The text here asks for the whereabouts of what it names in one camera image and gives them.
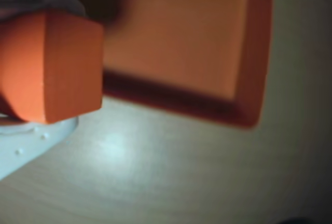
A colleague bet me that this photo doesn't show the orange cube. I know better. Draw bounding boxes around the orange cube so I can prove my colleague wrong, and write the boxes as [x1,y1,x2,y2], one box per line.
[0,8,105,126]

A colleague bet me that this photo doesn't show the orange plastic box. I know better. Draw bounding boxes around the orange plastic box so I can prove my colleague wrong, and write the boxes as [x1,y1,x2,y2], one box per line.
[102,0,273,132]

